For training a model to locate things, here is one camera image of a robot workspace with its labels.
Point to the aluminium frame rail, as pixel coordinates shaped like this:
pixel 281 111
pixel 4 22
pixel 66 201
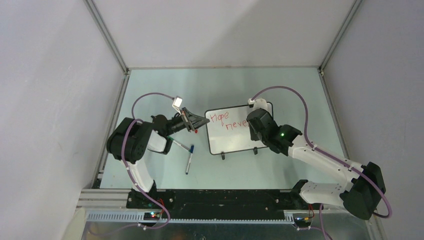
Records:
pixel 120 91
pixel 347 21

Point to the grey cable duct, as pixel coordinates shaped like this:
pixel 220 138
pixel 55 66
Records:
pixel 143 217

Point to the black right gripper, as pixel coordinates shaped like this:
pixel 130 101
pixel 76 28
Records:
pixel 253 136

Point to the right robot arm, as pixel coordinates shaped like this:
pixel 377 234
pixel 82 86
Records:
pixel 358 188

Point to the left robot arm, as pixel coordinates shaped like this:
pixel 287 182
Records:
pixel 132 138

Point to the right aluminium frame rail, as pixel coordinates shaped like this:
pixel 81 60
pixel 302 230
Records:
pixel 347 21

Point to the green whiteboard marker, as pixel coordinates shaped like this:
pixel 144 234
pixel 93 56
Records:
pixel 179 144

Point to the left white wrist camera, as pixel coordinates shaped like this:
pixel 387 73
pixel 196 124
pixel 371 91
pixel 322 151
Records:
pixel 176 104

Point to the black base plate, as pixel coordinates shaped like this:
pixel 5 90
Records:
pixel 222 204

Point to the white whiteboard black frame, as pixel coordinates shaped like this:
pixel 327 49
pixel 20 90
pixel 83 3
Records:
pixel 228 131

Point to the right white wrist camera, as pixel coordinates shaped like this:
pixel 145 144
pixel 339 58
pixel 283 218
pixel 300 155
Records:
pixel 258 103

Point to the left aluminium frame rail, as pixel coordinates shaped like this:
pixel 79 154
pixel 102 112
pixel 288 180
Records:
pixel 120 91

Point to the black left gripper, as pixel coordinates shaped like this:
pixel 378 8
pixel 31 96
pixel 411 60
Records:
pixel 194 121

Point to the blue whiteboard marker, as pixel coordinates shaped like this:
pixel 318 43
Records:
pixel 191 151

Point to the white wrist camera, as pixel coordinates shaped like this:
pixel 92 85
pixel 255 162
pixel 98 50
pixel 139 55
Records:
pixel 258 103
pixel 176 104

